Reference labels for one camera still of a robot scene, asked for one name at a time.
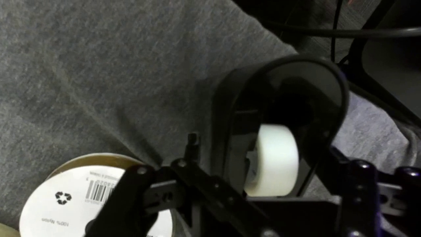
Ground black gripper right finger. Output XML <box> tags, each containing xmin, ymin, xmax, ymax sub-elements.
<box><xmin>317</xmin><ymin>149</ymin><xmax>421</xmax><ymax>237</ymax></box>

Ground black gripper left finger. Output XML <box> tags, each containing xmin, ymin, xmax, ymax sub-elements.
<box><xmin>84</xmin><ymin>162</ymin><xmax>208</xmax><ymax>237</ymax></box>

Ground black tape dispenser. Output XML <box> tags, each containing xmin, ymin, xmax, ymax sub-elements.
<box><xmin>209</xmin><ymin>54</ymin><xmax>351</xmax><ymax>199</ymax></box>

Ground white ribbon spool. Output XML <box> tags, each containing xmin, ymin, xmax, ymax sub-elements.
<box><xmin>17</xmin><ymin>152</ymin><xmax>176</xmax><ymax>237</ymax></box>

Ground grey tablecloth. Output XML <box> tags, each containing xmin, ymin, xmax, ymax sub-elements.
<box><xmin>0</xmin><ymin>0</ymin><xmax>421</xmax><ymax>237</ymax></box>

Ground black robot stand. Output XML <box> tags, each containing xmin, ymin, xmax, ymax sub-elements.
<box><xmin>341</xmin><ymin>0</ymin><xmax>421</xmax><ymax>129</ymax></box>

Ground black cable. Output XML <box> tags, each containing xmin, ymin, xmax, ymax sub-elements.
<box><xmin>231</xmin><ymin>0</ymin><xmax>421</xmax><ymax>64</ymax></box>

